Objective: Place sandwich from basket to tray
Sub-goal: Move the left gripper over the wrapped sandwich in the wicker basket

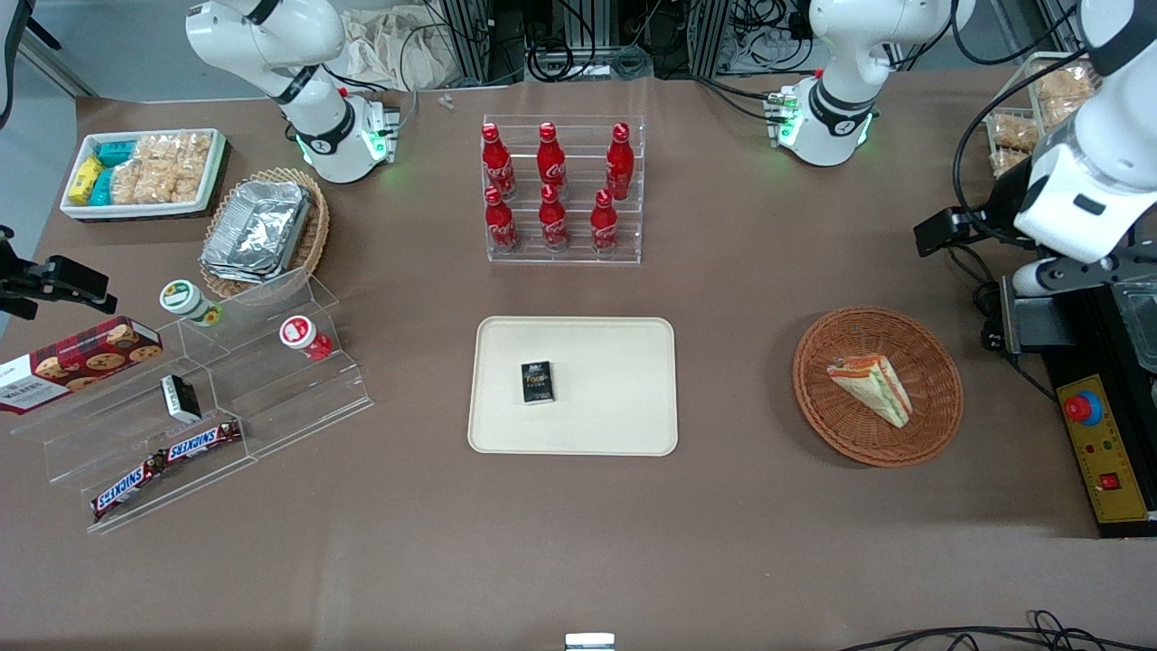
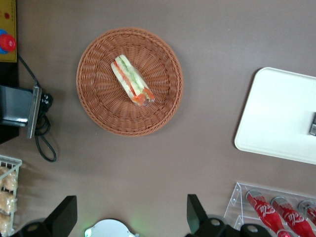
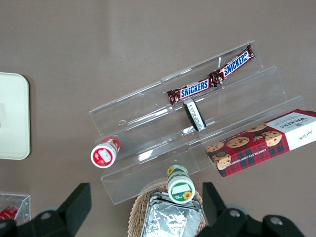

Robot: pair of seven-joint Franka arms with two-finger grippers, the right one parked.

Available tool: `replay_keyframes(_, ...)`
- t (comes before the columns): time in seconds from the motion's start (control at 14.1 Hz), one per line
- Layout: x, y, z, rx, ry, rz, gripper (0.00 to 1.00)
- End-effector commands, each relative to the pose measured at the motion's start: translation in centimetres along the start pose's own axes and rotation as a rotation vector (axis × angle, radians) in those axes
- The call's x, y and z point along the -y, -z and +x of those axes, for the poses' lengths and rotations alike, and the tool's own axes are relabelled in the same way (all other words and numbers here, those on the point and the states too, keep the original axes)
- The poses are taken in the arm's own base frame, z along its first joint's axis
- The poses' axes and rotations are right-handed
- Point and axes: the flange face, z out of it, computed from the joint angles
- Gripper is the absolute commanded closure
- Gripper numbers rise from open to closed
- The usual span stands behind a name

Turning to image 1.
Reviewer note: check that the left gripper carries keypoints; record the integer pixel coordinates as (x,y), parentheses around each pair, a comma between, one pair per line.
(1001,204)

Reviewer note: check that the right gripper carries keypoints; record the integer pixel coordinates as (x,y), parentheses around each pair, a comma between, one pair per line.
(20,282)

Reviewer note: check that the triangle sandwich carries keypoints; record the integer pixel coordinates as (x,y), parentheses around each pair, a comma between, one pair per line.
(872,384)

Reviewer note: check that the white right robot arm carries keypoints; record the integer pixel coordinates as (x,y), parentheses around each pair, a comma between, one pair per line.
(321,127)

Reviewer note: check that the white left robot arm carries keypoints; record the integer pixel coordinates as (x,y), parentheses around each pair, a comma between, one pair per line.
(841,108)

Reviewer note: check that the round brown wicker basket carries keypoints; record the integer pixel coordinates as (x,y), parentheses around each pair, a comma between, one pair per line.
(850,434)

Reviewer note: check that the oval light wicker basket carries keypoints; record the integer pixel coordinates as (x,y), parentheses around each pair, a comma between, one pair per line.
(312,244)

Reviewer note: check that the beige plastic tray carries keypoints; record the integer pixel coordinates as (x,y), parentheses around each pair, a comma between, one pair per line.
(597,407)

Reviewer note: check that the grey metal box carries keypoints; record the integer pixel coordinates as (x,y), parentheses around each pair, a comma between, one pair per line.
(1039,321)

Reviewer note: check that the red tartan cookie box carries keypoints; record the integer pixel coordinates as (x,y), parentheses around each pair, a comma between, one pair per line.
(77,362)

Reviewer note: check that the empty clear plastic container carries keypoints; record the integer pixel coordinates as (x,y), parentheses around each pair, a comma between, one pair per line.
(1137,321)

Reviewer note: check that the red emergency stop button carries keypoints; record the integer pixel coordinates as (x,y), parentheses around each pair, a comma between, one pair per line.
(1080,408)

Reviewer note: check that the clear pastry container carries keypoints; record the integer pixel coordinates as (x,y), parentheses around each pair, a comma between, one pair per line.
(1012,136)
(1065,86)

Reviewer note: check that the yellow snack packet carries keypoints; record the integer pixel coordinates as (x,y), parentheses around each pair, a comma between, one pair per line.
(85,181)

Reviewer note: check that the teal snack packet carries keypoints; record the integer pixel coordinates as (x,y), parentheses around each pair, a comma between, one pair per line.
(102,188)
(116,153)

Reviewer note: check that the black equipment box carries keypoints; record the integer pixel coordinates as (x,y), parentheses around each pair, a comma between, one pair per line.
(1130,398)

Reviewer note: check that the clear rice cracker bag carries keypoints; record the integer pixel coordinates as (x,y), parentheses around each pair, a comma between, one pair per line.
(181,158)
(136,183)

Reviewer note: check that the green lid white cup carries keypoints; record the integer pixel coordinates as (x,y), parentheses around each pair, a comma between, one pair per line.
(185,300)

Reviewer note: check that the small black white box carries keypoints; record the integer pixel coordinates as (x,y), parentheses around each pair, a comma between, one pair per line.
(181,399)

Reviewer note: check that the yellow control panel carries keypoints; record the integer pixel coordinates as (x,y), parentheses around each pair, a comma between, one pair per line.
(1107,461)

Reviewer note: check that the Snickers chocolate bar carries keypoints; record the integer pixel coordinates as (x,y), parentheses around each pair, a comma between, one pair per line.
(126,488)
(203,441)

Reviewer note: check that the white rectangular snack bin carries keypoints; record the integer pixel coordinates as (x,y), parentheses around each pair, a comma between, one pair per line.
(203,194)

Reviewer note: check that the stacked aluminium foil containers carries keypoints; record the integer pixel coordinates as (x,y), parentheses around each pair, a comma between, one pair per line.
(258,231)

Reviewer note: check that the clear acrylic stepped stand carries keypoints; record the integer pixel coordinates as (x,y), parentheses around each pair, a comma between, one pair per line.
(271,398)

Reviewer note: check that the red lid white cup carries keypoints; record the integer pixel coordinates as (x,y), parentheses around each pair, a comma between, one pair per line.
(300,334)

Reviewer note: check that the red cola bottle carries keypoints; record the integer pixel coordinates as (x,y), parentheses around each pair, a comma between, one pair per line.
(498,167)
(501,226)
(604,228)
(551,163)
(553,224)
(619,167)

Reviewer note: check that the clear acrylic bottle rack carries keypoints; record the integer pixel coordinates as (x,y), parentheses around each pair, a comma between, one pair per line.
(578,253)

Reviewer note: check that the beige crumpled cloth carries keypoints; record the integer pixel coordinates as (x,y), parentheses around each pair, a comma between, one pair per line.
(389,50)

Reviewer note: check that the small black printed box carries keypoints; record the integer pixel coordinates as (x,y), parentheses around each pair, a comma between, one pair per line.
(537,382)

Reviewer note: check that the small white silver device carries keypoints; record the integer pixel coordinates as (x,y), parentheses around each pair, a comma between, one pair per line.
(589,642)

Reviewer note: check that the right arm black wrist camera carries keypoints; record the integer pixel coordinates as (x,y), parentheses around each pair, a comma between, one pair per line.
(68,278)

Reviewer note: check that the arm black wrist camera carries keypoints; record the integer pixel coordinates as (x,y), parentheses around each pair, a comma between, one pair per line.
(68,278)
(945,231)

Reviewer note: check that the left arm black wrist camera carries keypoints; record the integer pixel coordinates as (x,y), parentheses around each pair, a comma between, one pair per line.
(945,231)

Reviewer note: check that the aluminium frame post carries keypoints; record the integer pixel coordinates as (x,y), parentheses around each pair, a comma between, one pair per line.
(710,32)
(470,36)

